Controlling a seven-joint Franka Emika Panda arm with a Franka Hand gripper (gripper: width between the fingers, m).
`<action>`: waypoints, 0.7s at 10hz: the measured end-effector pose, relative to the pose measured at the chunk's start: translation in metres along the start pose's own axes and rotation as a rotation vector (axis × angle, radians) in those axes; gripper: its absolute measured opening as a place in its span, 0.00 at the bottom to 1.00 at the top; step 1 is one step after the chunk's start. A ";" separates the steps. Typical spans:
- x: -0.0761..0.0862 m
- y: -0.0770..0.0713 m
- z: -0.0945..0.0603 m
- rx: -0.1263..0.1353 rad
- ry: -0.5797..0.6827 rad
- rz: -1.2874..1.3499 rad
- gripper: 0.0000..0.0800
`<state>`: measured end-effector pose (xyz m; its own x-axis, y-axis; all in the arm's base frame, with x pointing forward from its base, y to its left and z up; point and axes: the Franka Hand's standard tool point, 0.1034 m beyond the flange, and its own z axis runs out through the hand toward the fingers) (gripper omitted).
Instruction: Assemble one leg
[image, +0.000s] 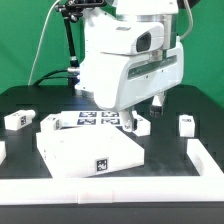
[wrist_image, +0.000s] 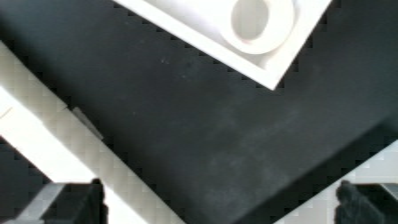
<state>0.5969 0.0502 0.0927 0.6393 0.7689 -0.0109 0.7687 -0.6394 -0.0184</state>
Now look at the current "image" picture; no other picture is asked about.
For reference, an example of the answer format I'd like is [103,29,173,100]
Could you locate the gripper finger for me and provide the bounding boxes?
[120,110,134,132]
[150,93,166,118]

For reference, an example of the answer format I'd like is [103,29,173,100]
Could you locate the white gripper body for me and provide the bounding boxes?
[94,41,185,113]

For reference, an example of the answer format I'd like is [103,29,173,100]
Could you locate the white square tabletop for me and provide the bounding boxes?
[36,125,144,178]

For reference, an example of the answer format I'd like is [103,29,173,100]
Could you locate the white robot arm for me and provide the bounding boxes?
[75,0,184,132]

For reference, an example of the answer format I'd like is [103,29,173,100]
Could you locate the white fiducial marker sheet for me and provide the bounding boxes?
[61,111,121,127]

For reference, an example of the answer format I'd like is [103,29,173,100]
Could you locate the white obstacle fence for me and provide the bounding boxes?
[0,139,224,205]

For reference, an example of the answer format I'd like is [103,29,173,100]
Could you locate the white block left edge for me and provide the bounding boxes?
[0,141,6,165]

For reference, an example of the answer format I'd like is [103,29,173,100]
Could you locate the black cable bundle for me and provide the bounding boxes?
[33,68,80,87]

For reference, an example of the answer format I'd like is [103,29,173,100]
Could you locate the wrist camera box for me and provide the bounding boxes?
[103,22,164,55]

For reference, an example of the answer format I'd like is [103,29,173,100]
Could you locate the black camera stand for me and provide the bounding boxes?
[55,0,106,87]

